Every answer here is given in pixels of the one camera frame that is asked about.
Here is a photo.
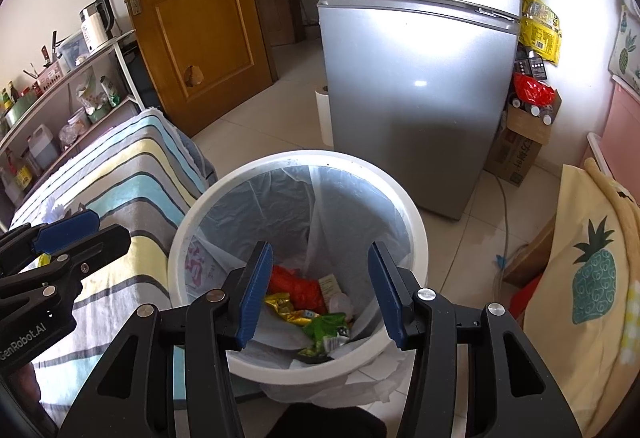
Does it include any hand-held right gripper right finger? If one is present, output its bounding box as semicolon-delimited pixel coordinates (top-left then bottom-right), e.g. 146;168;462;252
367;240;583;438

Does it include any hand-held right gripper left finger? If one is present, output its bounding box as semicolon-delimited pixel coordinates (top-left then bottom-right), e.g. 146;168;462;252
59;240;275;438

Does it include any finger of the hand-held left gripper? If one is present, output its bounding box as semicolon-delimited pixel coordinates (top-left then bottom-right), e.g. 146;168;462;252
0;224;132;308
0;209;101;276

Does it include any yellow snack wrapper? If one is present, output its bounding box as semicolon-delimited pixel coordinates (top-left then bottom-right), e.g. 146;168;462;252
264;293;321;326

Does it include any red plastic bag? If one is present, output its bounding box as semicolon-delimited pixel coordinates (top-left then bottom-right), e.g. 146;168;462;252
270;265;326;311
512;73;556;106

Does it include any green snack wrapper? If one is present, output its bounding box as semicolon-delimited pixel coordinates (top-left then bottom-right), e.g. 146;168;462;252
302;313;351;359

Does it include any white round trash bin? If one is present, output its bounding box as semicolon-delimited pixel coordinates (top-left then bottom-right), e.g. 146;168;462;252
167;149;430;381

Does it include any person's left hand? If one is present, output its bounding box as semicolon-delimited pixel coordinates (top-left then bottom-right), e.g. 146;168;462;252
7;363;43;421

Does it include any striped blanket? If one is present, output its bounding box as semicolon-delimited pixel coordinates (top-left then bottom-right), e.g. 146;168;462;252
10;108;218;419

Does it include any white plastic jug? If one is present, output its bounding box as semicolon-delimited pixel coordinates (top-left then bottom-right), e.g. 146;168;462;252
27;125;60;169

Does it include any green basin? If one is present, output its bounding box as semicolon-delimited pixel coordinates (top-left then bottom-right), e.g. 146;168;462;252
2;95;38;126

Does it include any plastic bag of goods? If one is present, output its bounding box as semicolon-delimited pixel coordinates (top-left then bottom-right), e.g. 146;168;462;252
75;70;113;119

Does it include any brown cardboard piece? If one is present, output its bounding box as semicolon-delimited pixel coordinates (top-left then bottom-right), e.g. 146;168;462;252
502;218;556;286

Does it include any white metal shelf rack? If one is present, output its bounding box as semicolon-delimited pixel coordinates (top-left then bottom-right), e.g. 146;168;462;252
0;29;146;219

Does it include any clear plastic storage box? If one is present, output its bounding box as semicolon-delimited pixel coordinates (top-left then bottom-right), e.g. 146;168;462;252
56;30;90;68

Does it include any white paper roll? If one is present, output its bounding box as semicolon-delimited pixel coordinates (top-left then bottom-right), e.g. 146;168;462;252
315;85;335;148

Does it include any brown cardboard box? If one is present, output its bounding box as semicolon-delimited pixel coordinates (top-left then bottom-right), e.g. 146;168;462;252
484;90;562;186

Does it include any yellow pineapple blanket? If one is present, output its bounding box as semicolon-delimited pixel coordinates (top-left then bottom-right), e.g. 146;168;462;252
520;158;640;438

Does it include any white electric kettle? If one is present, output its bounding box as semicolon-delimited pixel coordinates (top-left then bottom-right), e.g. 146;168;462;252
80;0;115;55

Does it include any silver refrigerator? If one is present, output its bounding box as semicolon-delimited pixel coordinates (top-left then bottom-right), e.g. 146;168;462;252
304;0;523;222

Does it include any brown wooden door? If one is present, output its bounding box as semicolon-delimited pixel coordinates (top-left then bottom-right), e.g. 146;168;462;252
114;0;281;139

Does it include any red plastic bag on box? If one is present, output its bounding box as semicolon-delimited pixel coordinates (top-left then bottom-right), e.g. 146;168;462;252
512;73;556;106

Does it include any pink cabinet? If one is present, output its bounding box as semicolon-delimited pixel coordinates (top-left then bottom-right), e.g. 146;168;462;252
585;83;640;179

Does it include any yellow packet bag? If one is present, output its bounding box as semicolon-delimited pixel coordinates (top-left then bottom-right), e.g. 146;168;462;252
517;0;562;66

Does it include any white pineapple printed cloth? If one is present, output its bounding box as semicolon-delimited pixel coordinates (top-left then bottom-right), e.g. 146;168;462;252
607;5;640;89

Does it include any grey power cord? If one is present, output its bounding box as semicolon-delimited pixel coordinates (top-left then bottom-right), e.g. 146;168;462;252
495;173;516;269

